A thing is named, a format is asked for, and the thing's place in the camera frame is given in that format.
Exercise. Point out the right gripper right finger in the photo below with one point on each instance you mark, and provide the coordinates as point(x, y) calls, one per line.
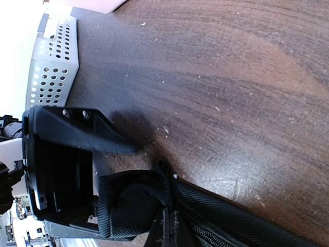
point(180, 232)

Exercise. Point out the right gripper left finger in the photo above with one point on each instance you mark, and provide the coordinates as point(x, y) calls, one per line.
point(159, 234)

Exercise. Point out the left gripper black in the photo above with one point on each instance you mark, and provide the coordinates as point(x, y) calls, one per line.
point(58, 162)

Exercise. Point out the black necktie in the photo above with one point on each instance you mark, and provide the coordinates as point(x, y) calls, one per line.
point(129, 201)

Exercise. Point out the white perforated plastic basket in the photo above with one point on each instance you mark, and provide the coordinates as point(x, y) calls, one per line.
point(54, 62)

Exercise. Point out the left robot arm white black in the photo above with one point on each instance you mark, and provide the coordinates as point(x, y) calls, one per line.
point(13, 183)

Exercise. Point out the pink divided organizer tray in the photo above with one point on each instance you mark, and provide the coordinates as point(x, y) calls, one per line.
point(100, 6)

